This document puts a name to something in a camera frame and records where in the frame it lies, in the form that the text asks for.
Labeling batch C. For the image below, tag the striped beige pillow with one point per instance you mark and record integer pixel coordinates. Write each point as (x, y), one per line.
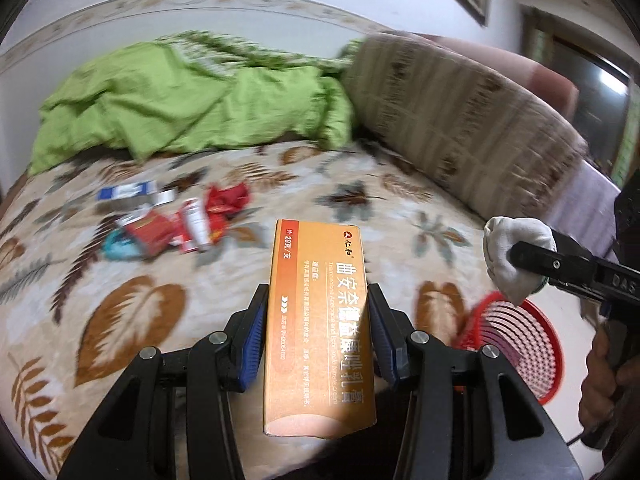
(475, 125)

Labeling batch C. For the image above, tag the wooden framed window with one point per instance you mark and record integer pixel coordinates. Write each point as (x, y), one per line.
(590, 85)

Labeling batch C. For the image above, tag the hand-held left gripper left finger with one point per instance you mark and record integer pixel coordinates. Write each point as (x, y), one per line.
(250, 345)

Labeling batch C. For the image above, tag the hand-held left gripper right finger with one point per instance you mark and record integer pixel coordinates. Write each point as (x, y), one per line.
(382, 340)

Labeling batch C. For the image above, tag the leaf printed blanket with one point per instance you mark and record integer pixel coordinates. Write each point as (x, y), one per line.
(150, 270)

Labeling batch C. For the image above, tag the white and red tube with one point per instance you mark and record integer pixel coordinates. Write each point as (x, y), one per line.
(195, 220)

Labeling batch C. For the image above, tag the person's right hand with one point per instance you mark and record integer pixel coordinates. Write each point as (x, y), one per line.
(597, 385)

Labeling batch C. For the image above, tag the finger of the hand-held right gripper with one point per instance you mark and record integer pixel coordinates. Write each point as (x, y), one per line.
(560, 265)

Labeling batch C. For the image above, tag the teal cartoon tissue pack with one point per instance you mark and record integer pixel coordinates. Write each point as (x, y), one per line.
(117, 247)

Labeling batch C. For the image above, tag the orange cardboard box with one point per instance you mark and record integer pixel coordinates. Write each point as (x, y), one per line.
(320, 335)

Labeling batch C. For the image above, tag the red cardboard box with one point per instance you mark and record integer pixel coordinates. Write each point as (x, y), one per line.
(150, 230)

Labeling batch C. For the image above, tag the blue and white carton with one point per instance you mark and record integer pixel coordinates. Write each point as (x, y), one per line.
(130, 192)

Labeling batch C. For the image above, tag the white tissue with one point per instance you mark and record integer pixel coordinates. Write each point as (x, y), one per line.
(500, 260)

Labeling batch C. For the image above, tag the table with lilac cloth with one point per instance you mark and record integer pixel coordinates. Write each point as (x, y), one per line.
(590, 190)

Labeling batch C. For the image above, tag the pink cushion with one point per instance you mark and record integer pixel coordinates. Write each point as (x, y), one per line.
(540, 80)

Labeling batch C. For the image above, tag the red plastic basket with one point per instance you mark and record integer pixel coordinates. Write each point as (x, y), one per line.
(520, 340)

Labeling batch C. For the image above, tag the green quilt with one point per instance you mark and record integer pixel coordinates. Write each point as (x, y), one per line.
(175, 95)

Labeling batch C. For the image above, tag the red wrapper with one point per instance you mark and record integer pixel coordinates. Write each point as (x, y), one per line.
(225, 200)

